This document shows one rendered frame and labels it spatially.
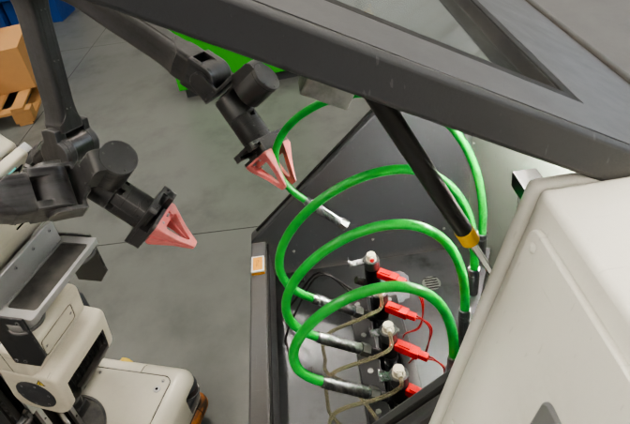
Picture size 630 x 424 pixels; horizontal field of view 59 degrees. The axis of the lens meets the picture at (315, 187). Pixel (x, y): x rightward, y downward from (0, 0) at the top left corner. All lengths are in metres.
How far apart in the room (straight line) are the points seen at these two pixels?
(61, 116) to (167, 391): 1.05
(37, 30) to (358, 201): 0.77
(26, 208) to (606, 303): 0.73
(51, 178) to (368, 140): 0.65
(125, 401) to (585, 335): 1.76
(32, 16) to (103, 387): 1.29
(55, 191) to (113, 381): 1.30
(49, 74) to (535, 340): 1.08
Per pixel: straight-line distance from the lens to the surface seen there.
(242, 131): 1.03
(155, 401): 2.01
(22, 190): 0.89
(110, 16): 1.14
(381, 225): 0.74
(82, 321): 1.58
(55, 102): 1.32
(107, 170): 0.85
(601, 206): 0.48
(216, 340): 2.46
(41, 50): 1.29
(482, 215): 0.99
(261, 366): 1.12
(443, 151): 1.28
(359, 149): 1.23
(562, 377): 0.46
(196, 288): 2.69
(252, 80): 1.00
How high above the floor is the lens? 1.84
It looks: 36 degrees down
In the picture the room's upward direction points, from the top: 9 degrees counter-clockwise
